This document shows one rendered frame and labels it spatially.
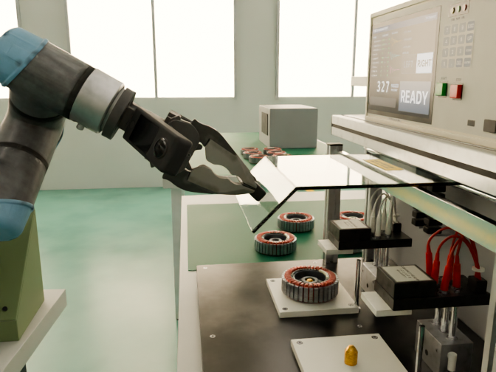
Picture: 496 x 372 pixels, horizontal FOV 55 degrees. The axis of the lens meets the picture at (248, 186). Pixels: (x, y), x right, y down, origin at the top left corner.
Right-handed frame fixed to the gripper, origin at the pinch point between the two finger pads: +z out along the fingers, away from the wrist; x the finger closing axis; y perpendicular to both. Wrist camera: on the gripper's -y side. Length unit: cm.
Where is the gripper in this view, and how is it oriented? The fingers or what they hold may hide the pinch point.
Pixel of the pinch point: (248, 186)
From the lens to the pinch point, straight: 64.2
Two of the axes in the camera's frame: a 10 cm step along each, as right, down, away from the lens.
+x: -5.0, 8.6, 1.3
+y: -1.2, -2.2, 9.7
